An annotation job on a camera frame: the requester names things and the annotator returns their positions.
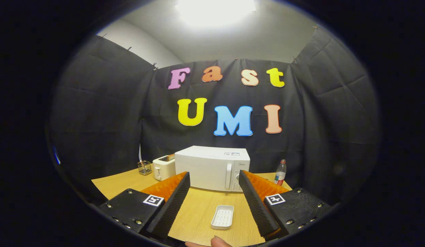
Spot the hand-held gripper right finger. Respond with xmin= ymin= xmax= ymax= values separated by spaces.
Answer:
xmin=238 ymin=170 xmax=333 ymax=242

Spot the clear water bottle red label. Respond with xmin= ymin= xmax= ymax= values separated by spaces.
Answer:
xmin=274 ymin=159 xmax=287 ymax=186

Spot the white toaster oven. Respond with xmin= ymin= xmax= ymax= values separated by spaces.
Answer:
xmin=175 ymin=145 xmax=251 ymax=192

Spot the cream bread toaster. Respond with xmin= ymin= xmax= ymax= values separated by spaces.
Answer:
xmin=152 ymin=154 xmax=176 ymax=181

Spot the wire mesh holder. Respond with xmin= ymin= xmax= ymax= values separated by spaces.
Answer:
xmin=137 ymin=160 xmax=153 ymax=176

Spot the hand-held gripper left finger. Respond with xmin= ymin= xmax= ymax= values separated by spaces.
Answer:
xmin=97 ymin=172 xmax=191 ymax=240

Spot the small white ribbed tray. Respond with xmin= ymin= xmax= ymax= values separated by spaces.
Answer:
xmin=211 ymin=205 xmax=234 ymax=230

